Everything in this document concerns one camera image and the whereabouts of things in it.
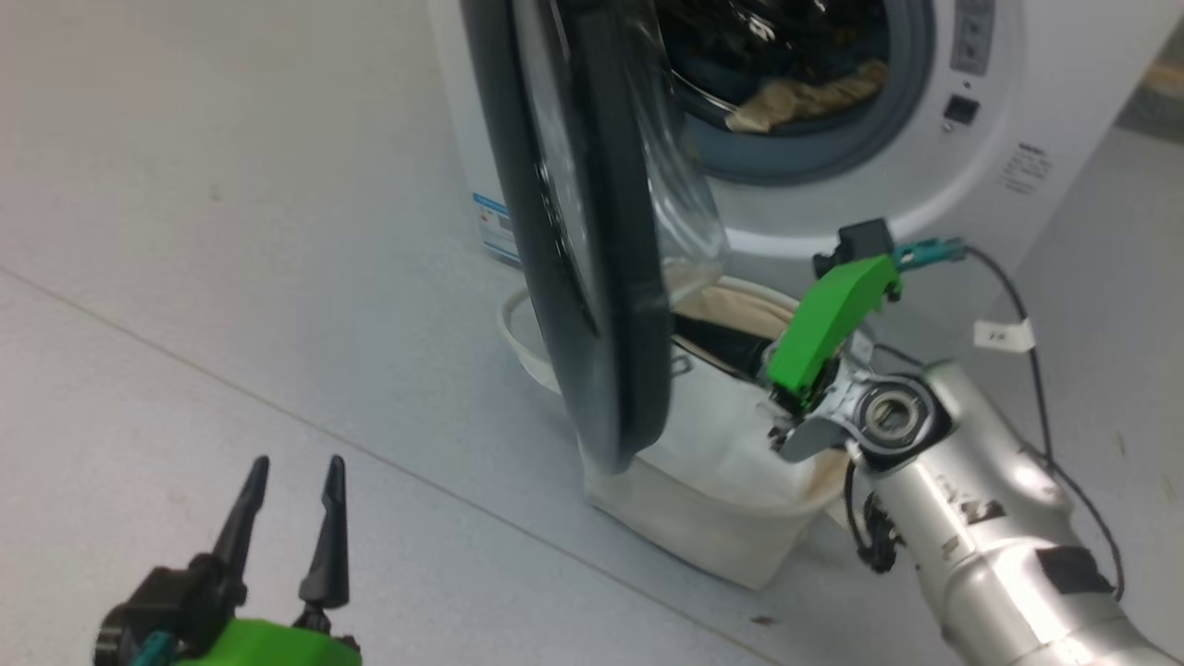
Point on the white front-load washing machine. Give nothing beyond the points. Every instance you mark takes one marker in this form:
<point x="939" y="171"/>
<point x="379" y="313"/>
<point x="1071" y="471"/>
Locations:
<point x="925" y="166"/>

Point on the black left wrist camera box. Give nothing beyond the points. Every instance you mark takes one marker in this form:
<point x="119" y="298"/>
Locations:
<point x="176" y="597"/>

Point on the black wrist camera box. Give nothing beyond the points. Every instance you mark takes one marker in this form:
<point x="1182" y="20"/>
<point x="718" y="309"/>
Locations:
<point x="860" y="242"/>
<point x="176" y="597"/>

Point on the blue bear print garment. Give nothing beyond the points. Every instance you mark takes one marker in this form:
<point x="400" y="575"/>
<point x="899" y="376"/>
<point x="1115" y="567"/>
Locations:
<point x="805" y="97"/>

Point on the tan wooden floor strip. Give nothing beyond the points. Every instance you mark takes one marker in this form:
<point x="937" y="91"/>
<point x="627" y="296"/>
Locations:
<point x="1167" y="79"/>

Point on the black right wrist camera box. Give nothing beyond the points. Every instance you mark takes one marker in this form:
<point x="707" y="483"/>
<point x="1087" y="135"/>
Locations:
<point x="860" y="242"/>

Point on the black door latch socket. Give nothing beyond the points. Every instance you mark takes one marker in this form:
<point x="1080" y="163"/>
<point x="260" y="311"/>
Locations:
<point x="961" y="110"/>

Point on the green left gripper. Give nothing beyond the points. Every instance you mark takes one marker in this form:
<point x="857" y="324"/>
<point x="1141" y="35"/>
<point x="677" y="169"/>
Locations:
<point x="268" y="646"/>

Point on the teal right camera connector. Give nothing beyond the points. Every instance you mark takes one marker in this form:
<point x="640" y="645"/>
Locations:
<point x="930" y="252"/>

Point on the round glass washing machine door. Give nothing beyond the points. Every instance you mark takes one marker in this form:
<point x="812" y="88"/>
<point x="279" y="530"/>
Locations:
<point x="601" y="277"/>

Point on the teal camera connector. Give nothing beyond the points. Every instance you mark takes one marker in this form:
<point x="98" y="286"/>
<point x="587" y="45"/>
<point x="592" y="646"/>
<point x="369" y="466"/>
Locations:
<point x="153" y="650"/>
<point x="930" y="252"/>

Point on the blue white energy label sticker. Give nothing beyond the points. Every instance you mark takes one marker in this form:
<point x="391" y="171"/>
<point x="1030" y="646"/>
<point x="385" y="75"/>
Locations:
<point x="495" y="227"/>

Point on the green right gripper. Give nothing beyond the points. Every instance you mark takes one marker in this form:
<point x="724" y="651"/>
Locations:
<point x="828" y="324"/>

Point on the cream fabric laundry basket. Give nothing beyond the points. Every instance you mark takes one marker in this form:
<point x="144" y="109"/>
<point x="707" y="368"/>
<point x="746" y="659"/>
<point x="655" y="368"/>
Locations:
<point x="712" y="481"/>

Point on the grey warning label sticker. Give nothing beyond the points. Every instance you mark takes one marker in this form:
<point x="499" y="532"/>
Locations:
<point x="973" y="32"/>

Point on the teal left camera connector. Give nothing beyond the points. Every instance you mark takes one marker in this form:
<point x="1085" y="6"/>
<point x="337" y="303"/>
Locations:
<point x="153" y="650"/>

